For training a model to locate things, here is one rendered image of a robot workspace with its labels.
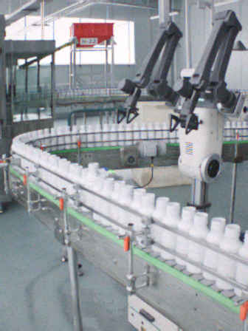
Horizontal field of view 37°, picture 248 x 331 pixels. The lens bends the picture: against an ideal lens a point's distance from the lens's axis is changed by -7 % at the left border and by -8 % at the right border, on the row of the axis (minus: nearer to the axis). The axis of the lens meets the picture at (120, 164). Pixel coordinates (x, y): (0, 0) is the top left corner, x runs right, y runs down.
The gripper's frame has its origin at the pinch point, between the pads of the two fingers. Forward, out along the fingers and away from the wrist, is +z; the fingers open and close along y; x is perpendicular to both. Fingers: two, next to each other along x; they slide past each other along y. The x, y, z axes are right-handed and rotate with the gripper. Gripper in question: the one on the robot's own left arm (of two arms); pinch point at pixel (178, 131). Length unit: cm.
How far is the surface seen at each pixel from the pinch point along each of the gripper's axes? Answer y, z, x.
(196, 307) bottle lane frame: 61, 57, -22
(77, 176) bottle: -13.4, 34.6, -26.8
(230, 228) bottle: 66, 35, -29
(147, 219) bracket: 38, 40, -31
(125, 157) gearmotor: -116, 0, 64
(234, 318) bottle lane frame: 74, 54, -24
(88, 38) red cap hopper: -575, -257, 184
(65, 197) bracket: -7, 44, -32
